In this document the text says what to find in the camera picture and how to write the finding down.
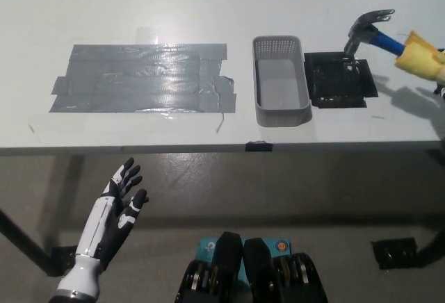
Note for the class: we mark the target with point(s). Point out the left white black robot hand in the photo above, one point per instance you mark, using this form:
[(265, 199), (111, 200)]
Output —
[(107, 219)]

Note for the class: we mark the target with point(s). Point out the grey plastic basket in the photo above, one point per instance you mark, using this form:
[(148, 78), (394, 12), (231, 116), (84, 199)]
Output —
[(281, 84)]

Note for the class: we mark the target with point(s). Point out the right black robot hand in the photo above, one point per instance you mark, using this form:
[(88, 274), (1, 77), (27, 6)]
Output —
[(442, 91)]

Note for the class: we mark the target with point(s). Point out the black robot torso blocks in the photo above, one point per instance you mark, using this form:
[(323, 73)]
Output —
[(257, 268)]

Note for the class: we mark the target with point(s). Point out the black table leg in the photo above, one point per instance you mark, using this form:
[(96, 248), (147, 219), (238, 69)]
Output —
[(431, 245), (24, 240)]

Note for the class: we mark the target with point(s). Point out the teal cardboard box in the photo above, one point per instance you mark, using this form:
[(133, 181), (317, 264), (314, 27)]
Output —
[(208, 247)]

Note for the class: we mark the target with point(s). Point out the grey duct tape patch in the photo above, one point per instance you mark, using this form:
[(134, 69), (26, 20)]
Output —
[(139, 77)]

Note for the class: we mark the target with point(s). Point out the black tape pad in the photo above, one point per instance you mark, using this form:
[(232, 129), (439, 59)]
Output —
[(337, 84)]

